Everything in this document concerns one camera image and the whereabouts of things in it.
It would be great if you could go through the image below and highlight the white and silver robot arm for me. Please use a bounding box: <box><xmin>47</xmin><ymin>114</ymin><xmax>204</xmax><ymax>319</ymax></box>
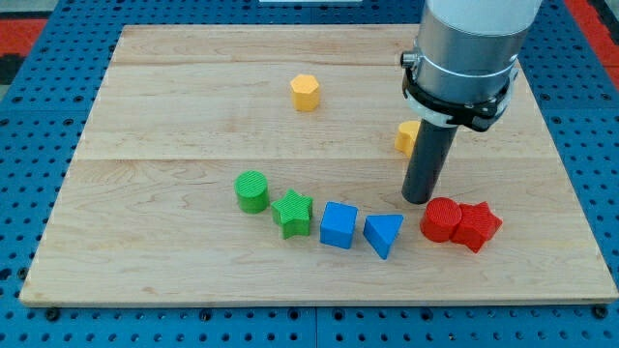
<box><xmin>400</xmin><ymin>0</ymin><xmax>542</xmax><ymax>131</ymax></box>

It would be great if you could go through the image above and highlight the blue cube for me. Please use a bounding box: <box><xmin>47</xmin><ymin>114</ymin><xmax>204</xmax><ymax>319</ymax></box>
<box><xmin>320</xmin><ymin>201</ymin><xmax>358</xmax><ymax>249</ymax></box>

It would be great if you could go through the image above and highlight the green star block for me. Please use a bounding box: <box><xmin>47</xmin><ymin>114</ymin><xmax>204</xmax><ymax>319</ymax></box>
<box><xmin>271</xmin><ymin>188</ymin><xmax>313</xmax><ymax>239</ymax></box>

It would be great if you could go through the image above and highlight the green cylinder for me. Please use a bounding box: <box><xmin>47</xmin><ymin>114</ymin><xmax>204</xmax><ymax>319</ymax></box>
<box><xmin>234</xmin><ymin>170</ymin><xmax>270</xmax><ymax>214</ymax></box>

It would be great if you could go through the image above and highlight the wooden board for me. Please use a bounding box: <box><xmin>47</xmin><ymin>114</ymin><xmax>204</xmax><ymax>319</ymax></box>
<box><xmin>19</xmin><ymin>24</ymin><xmax>618</xmax><ymax>307</ymax></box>

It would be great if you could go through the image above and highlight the yellow hexagonal block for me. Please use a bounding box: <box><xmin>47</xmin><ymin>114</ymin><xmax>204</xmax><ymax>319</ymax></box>
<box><xmin>290</xmin><ymin>74</ymin><xmax>320</xmax><ymax>112</ymax></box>

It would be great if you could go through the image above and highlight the blue triangular prism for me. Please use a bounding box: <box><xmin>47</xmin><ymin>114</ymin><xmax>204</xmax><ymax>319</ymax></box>
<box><xmin>363</xmin><ymin>215</ymin><xmax>404</xmax><ymax>260</ymax></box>

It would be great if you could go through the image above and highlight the yellow block behind tool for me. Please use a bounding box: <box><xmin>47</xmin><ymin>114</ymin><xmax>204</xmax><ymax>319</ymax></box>
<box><xmin>394</xmin><ymin>121</ymin><xmax>421</xmax><ymax>158</ymax></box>

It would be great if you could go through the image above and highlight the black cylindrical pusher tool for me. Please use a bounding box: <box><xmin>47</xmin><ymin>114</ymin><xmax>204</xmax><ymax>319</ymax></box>
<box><xmin>401</xmin><ymin>120</ymin><xmax>457</xmax><ymax>204</ymax></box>

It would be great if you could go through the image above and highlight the red cylinder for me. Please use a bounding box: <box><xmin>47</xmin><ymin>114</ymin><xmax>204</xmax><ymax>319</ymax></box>
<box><xmin>420</xmin><ymin>197</ymin><xmax>462</xmax><ymax>243</ymax></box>

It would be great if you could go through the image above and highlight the red star block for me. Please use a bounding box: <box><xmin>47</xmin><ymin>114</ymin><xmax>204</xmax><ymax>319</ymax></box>
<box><xmin>450</xmin><ymin>202</ymin><xmax>503</xmax><ymax>253</ymax></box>

